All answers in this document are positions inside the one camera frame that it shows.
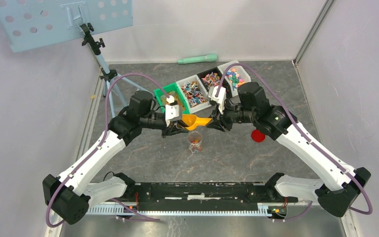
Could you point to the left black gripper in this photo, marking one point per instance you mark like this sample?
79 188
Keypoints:
174 128

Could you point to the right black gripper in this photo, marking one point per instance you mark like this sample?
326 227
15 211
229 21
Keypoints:
217 116

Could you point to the yellow plastic scoop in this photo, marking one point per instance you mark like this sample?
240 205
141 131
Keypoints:
192 121

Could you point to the clear plastic jar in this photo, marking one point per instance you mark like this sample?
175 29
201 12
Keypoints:
195 142

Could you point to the red jar lid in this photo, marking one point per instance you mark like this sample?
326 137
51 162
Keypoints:
257 136

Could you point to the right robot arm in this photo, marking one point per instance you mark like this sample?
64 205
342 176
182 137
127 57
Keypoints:
338 184

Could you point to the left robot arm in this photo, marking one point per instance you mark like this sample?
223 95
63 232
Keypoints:
71 193

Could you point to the white lollipop bin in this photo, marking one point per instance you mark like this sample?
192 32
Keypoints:
195 95

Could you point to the green candy bin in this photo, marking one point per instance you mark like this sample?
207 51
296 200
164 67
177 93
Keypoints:
173 90

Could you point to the black lollipop bin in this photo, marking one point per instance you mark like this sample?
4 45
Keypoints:
211 78

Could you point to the white candy bin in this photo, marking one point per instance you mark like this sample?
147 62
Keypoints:
235 75

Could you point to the light blue music stand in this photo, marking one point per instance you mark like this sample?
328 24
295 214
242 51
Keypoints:
31 24

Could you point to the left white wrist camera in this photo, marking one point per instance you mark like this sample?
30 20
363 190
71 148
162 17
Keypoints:
173 112

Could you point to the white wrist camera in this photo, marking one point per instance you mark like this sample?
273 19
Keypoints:
218 95
173 112

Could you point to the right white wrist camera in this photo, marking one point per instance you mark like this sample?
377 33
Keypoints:
218 95

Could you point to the mint green cylindrical handle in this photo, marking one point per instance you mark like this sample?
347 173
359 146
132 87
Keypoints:
199 59

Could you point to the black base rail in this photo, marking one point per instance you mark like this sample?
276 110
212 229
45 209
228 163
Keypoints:
202 196

